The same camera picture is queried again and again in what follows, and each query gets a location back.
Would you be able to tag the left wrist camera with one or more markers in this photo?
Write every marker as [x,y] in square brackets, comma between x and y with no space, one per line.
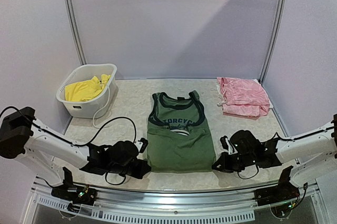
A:
[141,145]

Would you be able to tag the green sleeveless shirt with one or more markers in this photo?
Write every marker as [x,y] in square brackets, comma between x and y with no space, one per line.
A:
[179,137]

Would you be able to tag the aluminium corner post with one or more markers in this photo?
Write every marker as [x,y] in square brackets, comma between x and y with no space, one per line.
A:
[75,33]
[272,42]

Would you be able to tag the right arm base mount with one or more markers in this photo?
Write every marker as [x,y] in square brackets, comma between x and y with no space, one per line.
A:
[283,197]

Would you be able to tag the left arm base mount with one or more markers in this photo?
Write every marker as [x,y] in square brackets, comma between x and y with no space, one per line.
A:
[76,195]

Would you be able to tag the yellow garment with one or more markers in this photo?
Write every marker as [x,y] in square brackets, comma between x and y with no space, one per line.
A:
[86,90]

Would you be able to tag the pink folded shorts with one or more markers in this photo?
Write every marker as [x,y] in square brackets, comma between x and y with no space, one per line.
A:
[242,97]

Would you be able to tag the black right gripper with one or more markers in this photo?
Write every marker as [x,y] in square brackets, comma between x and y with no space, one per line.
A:
[222,163]

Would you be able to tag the aluminium front rail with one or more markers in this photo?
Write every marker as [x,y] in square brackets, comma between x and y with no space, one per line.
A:
[122,206]

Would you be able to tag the white plastic laundry basket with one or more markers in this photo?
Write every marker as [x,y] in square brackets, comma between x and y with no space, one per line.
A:
[98,106]

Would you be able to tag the right aluminium corner post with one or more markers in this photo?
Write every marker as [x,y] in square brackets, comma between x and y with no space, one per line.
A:
[272,42]

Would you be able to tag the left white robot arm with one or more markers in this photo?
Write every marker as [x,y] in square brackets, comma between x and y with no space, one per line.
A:
[27,140]

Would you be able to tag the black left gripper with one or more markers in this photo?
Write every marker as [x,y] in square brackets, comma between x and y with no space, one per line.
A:
[140,173]

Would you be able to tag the left aluminium corner post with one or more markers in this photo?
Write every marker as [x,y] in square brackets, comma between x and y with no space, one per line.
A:
[75,33]

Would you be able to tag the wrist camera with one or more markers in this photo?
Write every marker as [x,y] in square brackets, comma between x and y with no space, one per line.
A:
[226,145]
[141,145]

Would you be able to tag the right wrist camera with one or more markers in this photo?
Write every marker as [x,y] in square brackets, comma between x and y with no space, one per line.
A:
[226,145]

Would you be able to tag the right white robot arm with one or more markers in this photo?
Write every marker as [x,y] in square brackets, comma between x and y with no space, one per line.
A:
[319,143]

